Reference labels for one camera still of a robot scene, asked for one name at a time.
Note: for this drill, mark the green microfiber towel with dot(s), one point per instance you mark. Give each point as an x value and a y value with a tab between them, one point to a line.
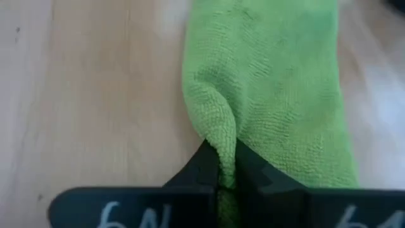
269	79

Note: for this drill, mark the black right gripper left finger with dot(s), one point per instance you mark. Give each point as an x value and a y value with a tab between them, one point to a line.
133	209

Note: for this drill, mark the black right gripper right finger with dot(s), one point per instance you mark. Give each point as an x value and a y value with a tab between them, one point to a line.
316	209

